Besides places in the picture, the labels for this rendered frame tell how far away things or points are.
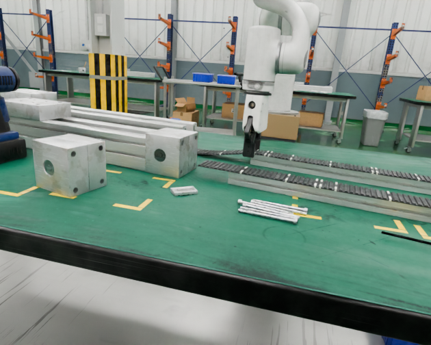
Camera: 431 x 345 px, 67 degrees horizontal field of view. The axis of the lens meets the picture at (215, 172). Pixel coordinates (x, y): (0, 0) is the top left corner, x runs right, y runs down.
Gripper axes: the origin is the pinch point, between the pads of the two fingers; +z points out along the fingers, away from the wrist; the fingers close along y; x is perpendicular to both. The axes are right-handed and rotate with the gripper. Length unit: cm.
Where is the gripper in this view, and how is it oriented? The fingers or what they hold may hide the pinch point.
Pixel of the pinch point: (251, 148)
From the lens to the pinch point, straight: 93.4
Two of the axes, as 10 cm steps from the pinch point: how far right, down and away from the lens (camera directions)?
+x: -9.3, -1.7, 3.3
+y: 3.6, -2.5, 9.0
